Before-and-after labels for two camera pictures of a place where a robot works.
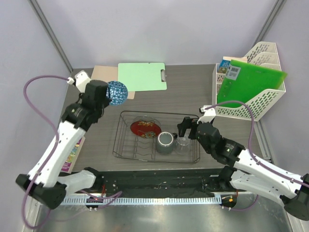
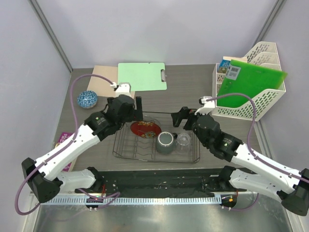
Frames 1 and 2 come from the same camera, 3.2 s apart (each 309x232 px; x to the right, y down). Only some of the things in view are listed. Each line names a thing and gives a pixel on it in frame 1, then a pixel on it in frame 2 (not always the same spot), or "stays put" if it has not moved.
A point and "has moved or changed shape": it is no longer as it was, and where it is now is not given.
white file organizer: [265, 55] stays put
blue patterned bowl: [117, 92] has moved or changed shape
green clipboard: [143, 76] stays put
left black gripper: [106, 102] -> [138, 109]
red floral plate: [146, 129] stays put
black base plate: [182, 182] stays put
